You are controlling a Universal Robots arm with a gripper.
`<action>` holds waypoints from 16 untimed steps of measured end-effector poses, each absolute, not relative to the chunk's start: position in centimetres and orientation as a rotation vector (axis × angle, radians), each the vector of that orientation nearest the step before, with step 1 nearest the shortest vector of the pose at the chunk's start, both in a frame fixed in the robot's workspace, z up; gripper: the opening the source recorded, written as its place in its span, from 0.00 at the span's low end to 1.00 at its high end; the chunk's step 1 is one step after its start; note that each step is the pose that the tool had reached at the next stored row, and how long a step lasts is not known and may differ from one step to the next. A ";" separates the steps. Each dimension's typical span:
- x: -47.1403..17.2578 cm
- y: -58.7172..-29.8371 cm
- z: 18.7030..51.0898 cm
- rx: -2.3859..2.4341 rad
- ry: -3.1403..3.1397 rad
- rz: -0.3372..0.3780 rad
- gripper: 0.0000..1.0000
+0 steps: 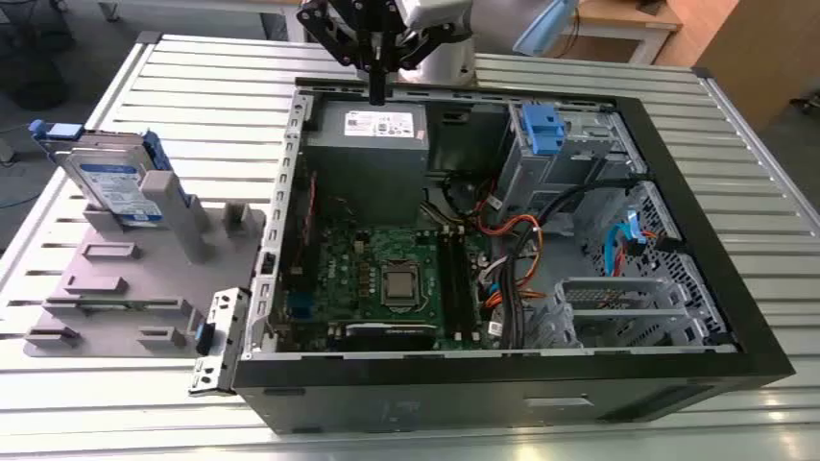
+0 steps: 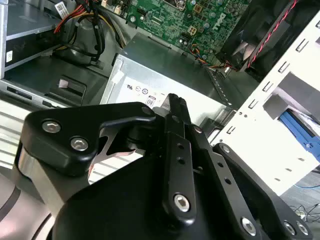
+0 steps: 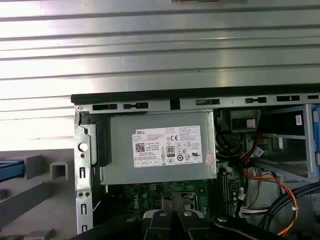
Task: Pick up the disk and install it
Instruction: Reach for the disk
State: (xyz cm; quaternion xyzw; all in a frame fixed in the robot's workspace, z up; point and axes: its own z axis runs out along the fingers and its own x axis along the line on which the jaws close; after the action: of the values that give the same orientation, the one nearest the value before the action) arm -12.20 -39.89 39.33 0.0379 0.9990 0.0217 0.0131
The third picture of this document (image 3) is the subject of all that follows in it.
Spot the metal CPU socket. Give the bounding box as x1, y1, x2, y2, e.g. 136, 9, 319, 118
161, 191, 199, 221

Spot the black RAM slot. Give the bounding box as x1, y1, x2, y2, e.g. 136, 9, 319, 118
217, 169, 229, 217

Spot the grey plastic parts rack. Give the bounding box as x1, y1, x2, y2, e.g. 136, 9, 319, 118
0, 149, 76, 240

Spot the thin grey wire bundle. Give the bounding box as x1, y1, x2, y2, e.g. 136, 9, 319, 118
237, 199, 272, 219

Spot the grey metal drive cage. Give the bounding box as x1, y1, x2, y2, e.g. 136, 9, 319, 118
257, 103, 320, 185

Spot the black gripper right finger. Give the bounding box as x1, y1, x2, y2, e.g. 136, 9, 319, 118
176, 192, 272, 240

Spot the hard disk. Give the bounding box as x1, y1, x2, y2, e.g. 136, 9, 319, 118
0, 159, 26, 184

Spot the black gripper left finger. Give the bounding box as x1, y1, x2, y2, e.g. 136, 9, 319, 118
71, 192, 179, 240

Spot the black desktop PC case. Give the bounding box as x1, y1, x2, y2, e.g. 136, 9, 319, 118
70, 87, 320, 240

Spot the orange yellow power wire bundle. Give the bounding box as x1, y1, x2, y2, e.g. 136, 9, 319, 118
214, 129, 300, 237

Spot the green motherboard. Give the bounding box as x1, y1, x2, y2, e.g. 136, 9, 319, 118
106, 162, 253, 240

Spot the thick black cable pair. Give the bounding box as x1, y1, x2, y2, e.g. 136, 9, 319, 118
258, 183, 320, 237

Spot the grey power supply unit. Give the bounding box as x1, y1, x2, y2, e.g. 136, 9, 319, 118
99, 109, 218, 186

